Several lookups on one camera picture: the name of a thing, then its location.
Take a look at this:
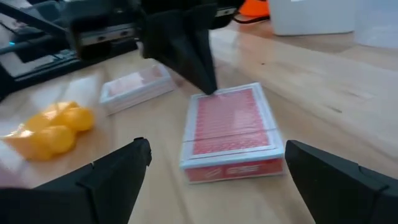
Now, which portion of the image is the yellow hollow toy brick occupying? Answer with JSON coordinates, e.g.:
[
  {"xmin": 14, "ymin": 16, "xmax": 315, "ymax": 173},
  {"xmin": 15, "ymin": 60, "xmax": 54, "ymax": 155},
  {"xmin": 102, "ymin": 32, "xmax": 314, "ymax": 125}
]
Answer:
[{"xmin": 1, "ymin": 101, "xmax": 96, "ymax": 162}]

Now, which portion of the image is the white plastic bin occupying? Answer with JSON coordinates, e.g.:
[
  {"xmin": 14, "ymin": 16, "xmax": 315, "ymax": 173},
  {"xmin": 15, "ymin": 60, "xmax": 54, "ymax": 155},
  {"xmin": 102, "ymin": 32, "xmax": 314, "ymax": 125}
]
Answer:
[{"xmin": 268, "ymin": 0, "xmax": 357, "ymax": 36}]

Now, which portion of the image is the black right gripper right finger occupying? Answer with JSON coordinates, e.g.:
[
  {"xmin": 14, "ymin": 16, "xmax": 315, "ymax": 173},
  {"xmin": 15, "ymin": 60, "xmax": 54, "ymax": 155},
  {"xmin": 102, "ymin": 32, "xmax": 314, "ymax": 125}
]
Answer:
[{"xmin": 284, "ymin": 139, "xmax": 398, "ymax": 224}]

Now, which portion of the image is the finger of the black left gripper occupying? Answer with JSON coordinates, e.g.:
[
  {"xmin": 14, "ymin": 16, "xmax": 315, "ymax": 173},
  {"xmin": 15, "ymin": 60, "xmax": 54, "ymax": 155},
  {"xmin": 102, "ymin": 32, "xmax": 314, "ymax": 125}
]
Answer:
[
  {"xmin": 142, "ymin": 11, "xmax": 210, "ymax": 94},
  {"xmin": 182, "ymin": 6, "xmax": 218, "ymax": 95}
]

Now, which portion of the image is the black aluminium table frame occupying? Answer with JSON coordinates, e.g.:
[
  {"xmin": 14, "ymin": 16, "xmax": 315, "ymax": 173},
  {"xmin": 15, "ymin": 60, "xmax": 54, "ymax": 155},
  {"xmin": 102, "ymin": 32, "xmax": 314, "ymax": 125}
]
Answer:
[{"xmin": 0, "ymin": 40, "xmax": 139, "ymax": 102}]

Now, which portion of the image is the orange pumpkin bucket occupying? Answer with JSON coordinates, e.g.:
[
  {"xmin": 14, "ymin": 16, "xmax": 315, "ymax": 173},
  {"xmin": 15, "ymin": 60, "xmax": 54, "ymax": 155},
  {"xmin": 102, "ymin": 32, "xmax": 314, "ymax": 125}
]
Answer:
[{"xmin": 232, "ymin": 0, "xmax": 271, "ymax": 24}]

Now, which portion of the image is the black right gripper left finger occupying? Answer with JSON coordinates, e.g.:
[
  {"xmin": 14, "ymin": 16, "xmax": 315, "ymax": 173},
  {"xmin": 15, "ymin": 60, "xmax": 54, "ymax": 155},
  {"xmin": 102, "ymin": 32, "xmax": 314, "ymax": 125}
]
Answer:
[{"xmin": 0, "ymin": 137, "xmax": 152, "ymax": 224}]

